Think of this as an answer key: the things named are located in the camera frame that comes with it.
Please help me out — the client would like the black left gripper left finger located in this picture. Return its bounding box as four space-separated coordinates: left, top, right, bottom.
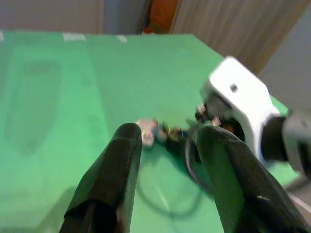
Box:
59 123 142 233

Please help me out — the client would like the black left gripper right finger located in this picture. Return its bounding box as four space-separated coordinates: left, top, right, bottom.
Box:
196 126 310 233

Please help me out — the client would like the green table cover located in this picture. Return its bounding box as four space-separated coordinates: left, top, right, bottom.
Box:
0 30 299 233

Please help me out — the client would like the orange wooden door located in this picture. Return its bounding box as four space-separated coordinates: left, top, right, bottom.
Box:
148 0 182 34

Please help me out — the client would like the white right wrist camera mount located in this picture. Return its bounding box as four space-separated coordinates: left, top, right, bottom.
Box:
201 56 281 165

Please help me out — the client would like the bunch of keys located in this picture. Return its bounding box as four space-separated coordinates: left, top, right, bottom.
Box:
135 118 195 149

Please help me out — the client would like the beige curtain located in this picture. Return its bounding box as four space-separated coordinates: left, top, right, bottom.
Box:
170 0 311 75

